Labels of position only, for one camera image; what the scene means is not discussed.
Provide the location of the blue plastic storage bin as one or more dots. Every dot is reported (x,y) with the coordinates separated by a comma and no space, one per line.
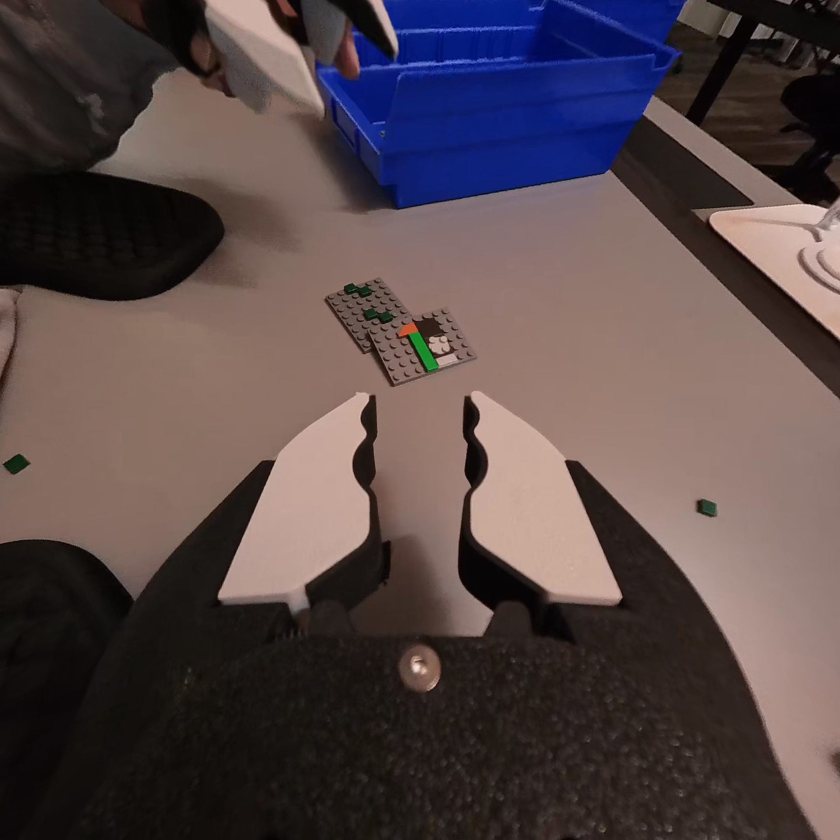
(472,39)
(512,131)

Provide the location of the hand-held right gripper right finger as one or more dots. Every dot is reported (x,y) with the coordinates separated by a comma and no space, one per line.
(538,518)

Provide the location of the white stand base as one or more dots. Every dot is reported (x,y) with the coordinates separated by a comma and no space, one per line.
(754,243)

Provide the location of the small green lego tile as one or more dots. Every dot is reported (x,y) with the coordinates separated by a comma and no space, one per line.
(16,464)
(707,506)

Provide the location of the person's left hand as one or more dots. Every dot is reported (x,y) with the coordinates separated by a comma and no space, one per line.
(348,62)

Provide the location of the brown-edged white table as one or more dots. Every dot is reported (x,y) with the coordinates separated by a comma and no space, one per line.
(725,62)

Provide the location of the grey lego baseplate build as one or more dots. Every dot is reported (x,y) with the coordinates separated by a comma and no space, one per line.
(400,334)

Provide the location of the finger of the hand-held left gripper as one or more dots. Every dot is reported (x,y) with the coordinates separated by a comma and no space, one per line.
(269,59)
(377,26)

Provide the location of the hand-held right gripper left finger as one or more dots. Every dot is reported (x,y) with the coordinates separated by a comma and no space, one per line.
(308,512)

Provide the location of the black office chair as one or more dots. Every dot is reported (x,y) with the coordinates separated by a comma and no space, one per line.
(814,111)

